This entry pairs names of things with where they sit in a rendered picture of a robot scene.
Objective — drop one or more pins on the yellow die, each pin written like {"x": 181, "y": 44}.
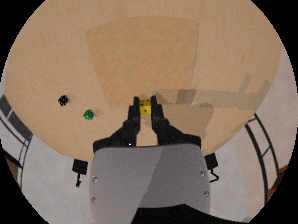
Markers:
{"x": 145, "y": 106}

